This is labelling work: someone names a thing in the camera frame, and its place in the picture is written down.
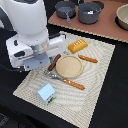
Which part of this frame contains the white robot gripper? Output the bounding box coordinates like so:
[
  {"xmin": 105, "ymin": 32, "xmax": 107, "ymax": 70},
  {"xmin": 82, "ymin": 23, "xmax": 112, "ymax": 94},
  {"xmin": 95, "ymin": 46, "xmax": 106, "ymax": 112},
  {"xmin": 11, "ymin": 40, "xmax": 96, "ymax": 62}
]
[{"xmin": 6, "ymin": 33, "xmax": 66, "ymax": 71}]

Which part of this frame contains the light blue milk carton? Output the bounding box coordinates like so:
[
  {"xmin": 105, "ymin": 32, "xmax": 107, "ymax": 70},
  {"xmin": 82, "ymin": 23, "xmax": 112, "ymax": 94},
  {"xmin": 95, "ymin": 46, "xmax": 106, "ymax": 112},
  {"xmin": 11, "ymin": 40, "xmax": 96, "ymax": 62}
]
[{"xmin": 37, "ymin": 83, "xmax": 56, "ymax": 105}]

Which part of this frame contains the yellow bread loaf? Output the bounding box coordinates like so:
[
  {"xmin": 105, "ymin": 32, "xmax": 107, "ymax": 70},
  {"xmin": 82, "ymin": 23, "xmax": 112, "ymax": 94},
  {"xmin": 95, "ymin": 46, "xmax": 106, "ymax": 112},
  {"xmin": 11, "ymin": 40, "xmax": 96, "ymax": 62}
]
[{"xmin": 68, "ymin": 39, "xmax": 88, "ymax": 53}]

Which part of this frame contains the small grey saucepan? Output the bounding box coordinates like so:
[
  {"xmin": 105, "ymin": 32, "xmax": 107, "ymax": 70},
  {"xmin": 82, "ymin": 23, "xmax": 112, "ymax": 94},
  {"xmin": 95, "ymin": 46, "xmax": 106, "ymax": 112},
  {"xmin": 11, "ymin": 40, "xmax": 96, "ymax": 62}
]
[{"xmin": 55, "ymin": 1, "xmax": 76, "ymax": 23}]

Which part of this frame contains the red toy sausage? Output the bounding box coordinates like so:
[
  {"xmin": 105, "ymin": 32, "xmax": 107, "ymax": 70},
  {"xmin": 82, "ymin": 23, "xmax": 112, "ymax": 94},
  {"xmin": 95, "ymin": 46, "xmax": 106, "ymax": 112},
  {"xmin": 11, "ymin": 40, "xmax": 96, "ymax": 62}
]
[{"xmin": 48, "ymin": 54, "xmax": 61, "ymax": 71}]

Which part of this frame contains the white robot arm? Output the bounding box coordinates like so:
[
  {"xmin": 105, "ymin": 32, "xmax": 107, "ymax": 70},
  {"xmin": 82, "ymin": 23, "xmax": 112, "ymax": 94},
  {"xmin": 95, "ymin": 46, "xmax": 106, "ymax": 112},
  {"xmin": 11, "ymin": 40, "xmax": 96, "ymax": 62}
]
[{"xmin": 0, "ymin": 0, "xmax": 65, "ymax": 71}]

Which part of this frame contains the tan round plate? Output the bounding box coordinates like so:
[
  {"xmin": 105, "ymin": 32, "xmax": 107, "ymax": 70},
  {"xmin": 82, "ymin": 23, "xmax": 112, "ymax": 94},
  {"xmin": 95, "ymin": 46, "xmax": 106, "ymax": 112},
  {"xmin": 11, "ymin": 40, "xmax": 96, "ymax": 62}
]
[{"xmin": 56, "ymin": 55, "xmax": 83, "ymax": 78}]

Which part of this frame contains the beige woven placemat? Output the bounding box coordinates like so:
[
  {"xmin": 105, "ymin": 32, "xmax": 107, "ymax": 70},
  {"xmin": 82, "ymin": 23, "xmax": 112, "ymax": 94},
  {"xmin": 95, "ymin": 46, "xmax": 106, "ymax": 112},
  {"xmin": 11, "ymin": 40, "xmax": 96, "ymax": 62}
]
[{"xmin": 12, "ymin": 30, "xmax": 116, "ymax": 128}]

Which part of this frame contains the large grey pot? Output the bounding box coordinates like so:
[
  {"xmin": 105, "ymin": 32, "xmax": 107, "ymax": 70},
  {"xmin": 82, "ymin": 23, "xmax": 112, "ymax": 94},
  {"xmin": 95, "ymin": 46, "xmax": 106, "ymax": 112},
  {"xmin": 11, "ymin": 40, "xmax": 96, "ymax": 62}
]
[{"xmin": 78, "ymin": 2, "xmax": 101, "ymax": 24}]

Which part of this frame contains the cream bowl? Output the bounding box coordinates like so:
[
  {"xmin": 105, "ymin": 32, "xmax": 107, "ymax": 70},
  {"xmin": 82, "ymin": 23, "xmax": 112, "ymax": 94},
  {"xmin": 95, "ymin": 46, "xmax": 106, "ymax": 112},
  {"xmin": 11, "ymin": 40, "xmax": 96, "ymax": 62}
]
[{"xmin": 116, "ymin": 4, "xmax": 128, "ymax": 30}]

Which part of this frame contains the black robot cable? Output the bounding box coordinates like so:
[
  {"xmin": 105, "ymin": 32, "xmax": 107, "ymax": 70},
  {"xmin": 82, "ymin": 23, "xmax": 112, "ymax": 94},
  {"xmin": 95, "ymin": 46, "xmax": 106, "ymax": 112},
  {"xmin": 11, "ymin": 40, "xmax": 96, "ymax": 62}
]
[{"xmin": 0, "ymin": 63, "xmax": 26, "ymax": 73}]

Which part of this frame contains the wooden handled fork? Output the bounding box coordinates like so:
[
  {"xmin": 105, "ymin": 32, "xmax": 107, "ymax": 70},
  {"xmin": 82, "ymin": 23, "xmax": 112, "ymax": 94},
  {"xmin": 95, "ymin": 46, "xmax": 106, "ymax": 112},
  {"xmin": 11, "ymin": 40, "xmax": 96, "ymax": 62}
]
[{"xmin": 44, "ymin": 71, "xmax": 85, "ymax": 90}]

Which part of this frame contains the wooden handled knife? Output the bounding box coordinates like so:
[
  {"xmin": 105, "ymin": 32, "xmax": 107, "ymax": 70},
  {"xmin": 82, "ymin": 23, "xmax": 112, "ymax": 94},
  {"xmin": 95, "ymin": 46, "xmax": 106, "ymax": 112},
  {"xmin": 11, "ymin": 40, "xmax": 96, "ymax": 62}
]
[{"xmin": 78, "ymin": 55, "xmax": 98, "ymax": 63}]

